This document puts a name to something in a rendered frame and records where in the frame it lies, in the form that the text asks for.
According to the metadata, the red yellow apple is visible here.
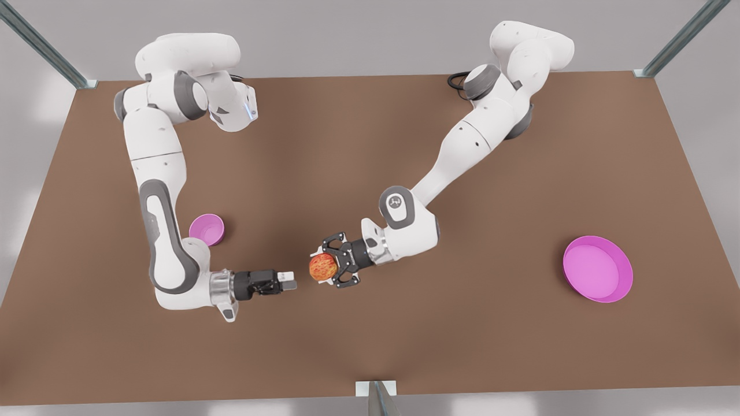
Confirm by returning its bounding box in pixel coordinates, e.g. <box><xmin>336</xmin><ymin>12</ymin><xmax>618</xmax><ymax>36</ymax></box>
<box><xmin>308</xmin><ymin>252</ymin><xmax>339</xmax><ymax>283</ymax></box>

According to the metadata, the small pink bowl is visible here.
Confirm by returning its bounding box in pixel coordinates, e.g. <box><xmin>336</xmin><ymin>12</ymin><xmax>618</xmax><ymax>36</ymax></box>
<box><xmin>189</xmin><ymin>214</ymin><xmax>227</xmax><ymax>247</ymax></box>

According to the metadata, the pink plate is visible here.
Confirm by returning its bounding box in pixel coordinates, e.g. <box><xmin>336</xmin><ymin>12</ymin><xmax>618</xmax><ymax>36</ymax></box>
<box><xmin>563</xmin><ymin>235</ymin><xmax>634</xmax><ymax>304</ymax></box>

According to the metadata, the silver frame post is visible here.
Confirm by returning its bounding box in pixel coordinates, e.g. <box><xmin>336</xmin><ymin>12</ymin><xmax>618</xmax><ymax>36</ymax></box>
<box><xmin>633</xmin><ymin>0</ymin><xmax>732</xmax><ymax>79</ymax></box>
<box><xmin>354</xmin><ymin>380</ymin><xmax>398</xmax><ymax>416</ymax></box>
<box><xmin>0</xmin><ymin>0</ymin><xmax>98</xmax><ymax>90</ymax></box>

